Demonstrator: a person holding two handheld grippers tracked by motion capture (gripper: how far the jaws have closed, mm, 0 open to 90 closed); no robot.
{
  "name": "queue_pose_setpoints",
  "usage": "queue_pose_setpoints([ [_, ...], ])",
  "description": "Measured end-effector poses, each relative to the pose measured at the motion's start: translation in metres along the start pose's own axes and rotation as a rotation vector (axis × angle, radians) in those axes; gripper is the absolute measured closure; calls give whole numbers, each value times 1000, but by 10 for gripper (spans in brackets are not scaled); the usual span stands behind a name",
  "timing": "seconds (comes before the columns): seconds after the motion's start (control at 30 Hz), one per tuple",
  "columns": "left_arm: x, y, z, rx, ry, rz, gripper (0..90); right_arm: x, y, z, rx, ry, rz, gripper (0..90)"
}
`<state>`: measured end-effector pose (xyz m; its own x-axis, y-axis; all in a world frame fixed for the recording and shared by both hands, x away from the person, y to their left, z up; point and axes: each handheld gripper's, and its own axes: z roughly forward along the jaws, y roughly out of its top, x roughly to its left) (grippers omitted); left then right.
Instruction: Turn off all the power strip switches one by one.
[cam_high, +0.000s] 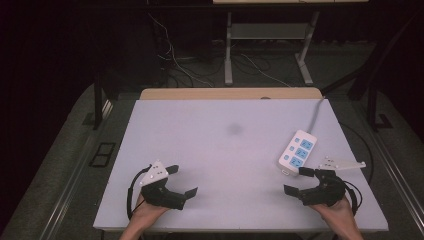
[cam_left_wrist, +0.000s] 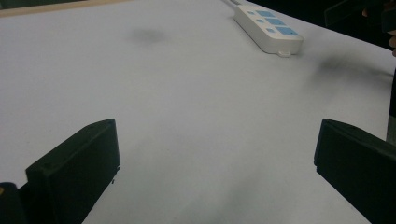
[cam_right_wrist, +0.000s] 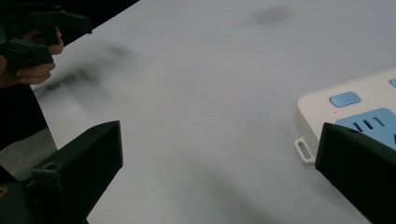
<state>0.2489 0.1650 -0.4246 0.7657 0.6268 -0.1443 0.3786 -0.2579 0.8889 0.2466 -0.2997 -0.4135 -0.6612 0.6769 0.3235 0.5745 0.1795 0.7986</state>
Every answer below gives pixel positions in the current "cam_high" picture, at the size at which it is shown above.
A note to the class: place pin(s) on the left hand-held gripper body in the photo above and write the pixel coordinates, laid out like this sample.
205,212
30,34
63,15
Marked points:
160,195

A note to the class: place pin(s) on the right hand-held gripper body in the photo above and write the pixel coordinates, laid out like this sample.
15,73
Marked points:
328,193

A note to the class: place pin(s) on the white power strip blue sockets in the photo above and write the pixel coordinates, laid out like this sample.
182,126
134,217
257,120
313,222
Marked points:
296,151

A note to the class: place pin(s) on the person's right hand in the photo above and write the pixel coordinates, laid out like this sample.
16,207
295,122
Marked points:
338,215

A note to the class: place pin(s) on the person's left hand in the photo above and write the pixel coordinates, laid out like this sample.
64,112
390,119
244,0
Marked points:
145,215

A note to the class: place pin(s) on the black floor socket plate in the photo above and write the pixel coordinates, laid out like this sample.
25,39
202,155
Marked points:
102,154

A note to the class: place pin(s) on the black metal stand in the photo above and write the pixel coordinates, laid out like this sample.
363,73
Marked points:
373,106

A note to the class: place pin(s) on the light wooden board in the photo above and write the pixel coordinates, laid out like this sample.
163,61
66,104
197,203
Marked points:
230,93

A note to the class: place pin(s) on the white metal stand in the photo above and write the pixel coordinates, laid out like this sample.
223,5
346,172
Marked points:
266,31

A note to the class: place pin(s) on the metal floor rail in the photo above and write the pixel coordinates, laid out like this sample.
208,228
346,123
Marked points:
71,186
398,176

